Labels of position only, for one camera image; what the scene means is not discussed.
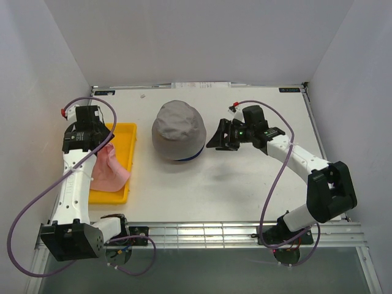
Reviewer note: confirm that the white paper strip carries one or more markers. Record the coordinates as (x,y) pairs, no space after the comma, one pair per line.
(200,85)

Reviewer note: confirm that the pink hat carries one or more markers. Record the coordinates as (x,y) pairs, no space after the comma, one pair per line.
(108,174)

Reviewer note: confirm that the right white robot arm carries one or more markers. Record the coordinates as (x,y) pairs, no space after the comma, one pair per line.
(330,191)

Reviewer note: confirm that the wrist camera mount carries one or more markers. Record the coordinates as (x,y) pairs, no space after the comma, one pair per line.
(69,114)
(236,112)

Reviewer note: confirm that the blue corner label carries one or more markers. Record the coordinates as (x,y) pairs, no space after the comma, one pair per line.
(287,90)
(104,93)

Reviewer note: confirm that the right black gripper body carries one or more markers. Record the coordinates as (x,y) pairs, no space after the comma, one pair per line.
(240,135)

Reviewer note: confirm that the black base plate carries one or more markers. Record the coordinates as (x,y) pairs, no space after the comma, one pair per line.
(272,235)
(131,236)

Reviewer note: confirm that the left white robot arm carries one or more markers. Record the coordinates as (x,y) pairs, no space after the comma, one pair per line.
(90,163)

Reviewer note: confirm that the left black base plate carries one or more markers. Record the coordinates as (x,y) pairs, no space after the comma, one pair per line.
(131,236)

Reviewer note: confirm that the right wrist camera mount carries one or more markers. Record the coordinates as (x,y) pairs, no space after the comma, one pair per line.
(236,112)

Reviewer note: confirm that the blue corner label left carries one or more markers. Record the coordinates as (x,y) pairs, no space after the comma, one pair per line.
(104,93)

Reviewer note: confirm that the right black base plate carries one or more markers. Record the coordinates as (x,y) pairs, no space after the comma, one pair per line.
(272,235)

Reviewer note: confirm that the blue hat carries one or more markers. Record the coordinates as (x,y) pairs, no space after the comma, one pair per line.
(192,157)

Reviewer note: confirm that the grey hat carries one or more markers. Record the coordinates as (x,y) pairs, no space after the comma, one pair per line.
(178,130)

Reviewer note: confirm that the yellow plastic bin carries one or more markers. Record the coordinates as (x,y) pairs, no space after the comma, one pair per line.
(124,142)

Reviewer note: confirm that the blue corner label right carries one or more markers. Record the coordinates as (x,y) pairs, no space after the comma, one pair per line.
(287,90)

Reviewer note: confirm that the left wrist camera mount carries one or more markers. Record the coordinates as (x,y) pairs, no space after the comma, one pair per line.
(69,114)

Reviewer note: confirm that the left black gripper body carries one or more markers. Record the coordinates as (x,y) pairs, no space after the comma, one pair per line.
(99,126)

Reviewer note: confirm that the aluminium front rail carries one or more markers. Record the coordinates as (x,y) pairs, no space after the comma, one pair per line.
(241,235)

